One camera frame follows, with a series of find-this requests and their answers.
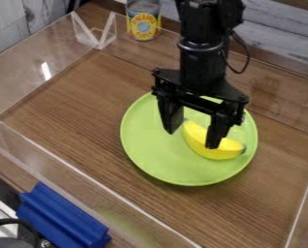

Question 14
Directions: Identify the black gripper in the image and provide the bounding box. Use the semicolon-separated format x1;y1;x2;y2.
152;42;247;149

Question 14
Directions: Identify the yellow toy banana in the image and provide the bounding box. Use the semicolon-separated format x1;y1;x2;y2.
181;118;247;161

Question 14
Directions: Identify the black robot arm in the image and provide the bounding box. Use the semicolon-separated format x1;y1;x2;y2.
152;0;247;149

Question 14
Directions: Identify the green round plate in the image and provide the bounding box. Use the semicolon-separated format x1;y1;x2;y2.
120;93;257;186

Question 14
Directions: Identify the yellow labelled tin can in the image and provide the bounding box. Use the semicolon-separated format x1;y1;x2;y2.
125;0;160;42

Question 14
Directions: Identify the blue plastic clamp block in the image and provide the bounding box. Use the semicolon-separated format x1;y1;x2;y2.
17;182;110;248

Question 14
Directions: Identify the clear acrylic enclosure wall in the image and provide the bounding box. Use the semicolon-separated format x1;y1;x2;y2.
0;4;308;248

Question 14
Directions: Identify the black cable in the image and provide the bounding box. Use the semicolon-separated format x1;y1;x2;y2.
0;218;37;248

